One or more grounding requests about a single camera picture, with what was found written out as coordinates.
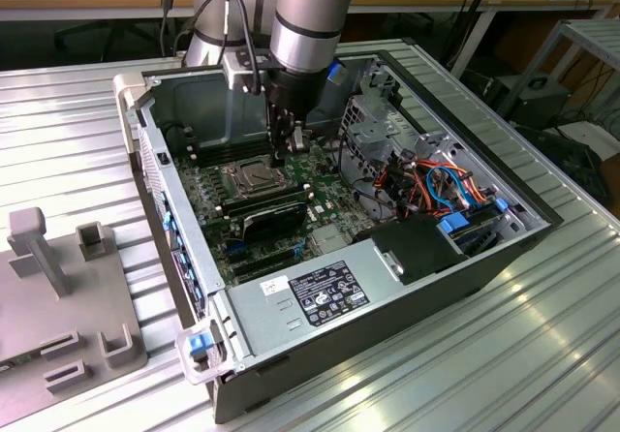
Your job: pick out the silver CPU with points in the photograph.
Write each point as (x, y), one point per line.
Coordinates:
(257, 176)

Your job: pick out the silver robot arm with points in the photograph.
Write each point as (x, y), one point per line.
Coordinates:
(305, 30)

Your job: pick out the black RAM slot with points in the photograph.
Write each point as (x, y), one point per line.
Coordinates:
(218, 151)
(218, 145)
(218, 157)

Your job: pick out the CPU socket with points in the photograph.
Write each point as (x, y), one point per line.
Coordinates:
(227, 170)

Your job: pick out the black expansion slot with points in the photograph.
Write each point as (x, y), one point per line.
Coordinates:
(264, 256)
(266, 267)

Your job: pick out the metal drive cage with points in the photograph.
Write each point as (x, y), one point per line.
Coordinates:
(368, 141)

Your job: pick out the green motherboard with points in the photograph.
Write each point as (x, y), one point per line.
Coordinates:
(334, 185)

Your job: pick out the black graphics card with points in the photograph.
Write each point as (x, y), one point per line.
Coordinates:
(271, 219)

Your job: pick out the silver chipset heatsink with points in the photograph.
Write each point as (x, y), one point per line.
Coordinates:
(329, 238)

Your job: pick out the black plastic shroud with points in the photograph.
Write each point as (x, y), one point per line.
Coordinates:
(416, 248)

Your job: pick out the hard disk in blue carrier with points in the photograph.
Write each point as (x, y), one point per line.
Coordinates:
(453, 223)

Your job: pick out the grey power supply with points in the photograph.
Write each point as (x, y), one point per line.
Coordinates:
(271, 316)

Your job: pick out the small blue clip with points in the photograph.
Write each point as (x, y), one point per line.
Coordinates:
(500, 205)

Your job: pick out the grey PC case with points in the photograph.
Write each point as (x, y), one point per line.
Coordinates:
(339, 342)

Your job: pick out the blue case latch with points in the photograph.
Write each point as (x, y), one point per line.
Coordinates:
(199, 346)

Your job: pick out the grey metal shelf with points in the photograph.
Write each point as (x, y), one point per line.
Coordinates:
(596, 35)

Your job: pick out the grey parts rack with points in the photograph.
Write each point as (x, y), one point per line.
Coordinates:
(48, 316)

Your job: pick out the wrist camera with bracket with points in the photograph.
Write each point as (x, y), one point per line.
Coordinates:
(242, 71)

